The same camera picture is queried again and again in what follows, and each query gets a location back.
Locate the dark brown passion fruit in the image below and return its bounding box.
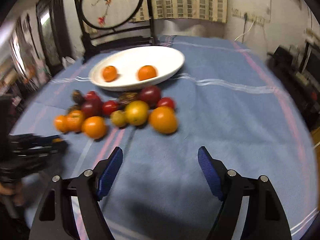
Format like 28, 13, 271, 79
72, 89, 85, 105

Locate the dark purple plum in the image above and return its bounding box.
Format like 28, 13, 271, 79
81, 99, 103, 119
138, 86, 162, 108

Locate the small yellow green citrus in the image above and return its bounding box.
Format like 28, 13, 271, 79
110, 110, 127, 128

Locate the large orange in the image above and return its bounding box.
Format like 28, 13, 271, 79
149, 106, 178, 134

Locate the red cherry tomato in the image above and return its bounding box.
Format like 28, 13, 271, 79
156, 97, 176, 109

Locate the small orange mandarin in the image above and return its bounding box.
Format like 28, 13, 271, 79
102, 66, 118, 82

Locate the person's left hand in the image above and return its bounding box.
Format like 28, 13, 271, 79
1, 181, 25, 206

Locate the blue striped tablecloth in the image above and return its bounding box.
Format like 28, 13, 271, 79
24, 36, 318, 239

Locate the white plastic bag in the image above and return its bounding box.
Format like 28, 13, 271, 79
62, 56, 75, 68

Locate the dark wooden framed mirror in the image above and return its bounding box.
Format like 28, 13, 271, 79
36, 0, 72, 76

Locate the white oval plate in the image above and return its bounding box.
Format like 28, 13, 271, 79
88, 46, 185, 92

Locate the round embroidered screen on stand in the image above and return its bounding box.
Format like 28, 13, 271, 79
74, 0, 157, 59

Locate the striped beige curtain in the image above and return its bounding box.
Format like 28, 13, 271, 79
130, 0, 229, 23

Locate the white wall power strip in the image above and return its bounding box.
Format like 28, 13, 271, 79
232, 8, 265, 27

